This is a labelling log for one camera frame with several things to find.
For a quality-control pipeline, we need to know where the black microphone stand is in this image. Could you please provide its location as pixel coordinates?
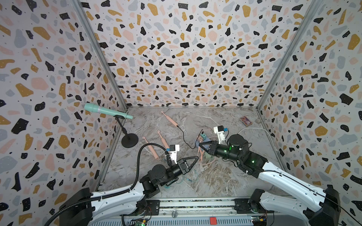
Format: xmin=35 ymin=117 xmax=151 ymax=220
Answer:
xmin=114 ymin=115 xmax=139 ymax=148

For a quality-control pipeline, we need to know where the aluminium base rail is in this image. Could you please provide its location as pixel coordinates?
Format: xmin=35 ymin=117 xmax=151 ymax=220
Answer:
xmin=89 ymin=197 xmax=308 ymax=226

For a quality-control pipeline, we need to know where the light blue power strip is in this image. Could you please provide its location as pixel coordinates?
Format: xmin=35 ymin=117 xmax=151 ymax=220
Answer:
xmin=202 ymin=137 xmax=211 ymax=143

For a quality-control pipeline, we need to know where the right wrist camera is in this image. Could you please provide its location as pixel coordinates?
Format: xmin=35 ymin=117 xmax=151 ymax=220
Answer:
xmin=214 ymin=125 xmax=229 ymax=144

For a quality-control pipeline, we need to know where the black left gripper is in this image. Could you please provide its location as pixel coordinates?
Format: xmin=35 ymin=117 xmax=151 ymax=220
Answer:
xmin=160 ymin=157 xmax=199 ymax=189

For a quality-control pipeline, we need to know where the pink toothbrush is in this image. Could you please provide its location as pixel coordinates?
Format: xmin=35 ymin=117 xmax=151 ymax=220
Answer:
xmin=142 ymin=137 xmax=159 ymax=160
xmin=157 ymin=131 xmax=170 ymax=149
xmin=161 ymin=111 xmax=179 ymax=128

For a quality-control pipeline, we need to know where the small colourful card box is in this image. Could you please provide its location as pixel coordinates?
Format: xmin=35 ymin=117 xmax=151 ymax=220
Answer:
xmin=240 ymin=116 xmax=253 ymax=127

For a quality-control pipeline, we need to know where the black corrugated conduit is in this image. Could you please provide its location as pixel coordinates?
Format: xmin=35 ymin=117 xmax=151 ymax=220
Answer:
xmin=43 ymin=143 xmax=170 ymax=226

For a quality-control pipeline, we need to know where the teal plug adapter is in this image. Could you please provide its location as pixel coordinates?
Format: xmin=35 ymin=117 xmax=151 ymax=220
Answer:
xmin=200 ymin=133 xmax=208 ymax=141

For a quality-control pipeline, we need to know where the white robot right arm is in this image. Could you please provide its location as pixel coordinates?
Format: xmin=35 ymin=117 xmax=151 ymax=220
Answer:
xmin=199 ymin=134 xmax=341 ymax=226

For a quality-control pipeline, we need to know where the black charging cable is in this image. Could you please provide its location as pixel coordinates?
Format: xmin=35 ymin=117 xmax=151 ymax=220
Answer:
xmin=177 ymin=126 xmax=204 ymax=150

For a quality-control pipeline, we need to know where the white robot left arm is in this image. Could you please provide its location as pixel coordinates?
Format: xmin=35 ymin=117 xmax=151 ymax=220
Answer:
xmin=59 ymin=156 xmax=199 ymax=226

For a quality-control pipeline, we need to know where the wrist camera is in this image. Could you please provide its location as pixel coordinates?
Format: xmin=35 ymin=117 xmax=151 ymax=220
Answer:
xmin=166 ymin=145 xmax=180 ymax=166
xmin=214 ymin=125 xmax=229 ymax=144

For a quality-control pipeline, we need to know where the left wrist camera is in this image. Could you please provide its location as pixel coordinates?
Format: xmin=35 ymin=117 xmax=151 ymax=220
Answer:
xmin=166 ymin=145 xmax=180 ymax=166

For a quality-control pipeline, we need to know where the white power strip cable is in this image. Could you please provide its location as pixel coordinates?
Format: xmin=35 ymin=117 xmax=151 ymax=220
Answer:
xmin=236 ymin=126 xmax=276 ymax=150

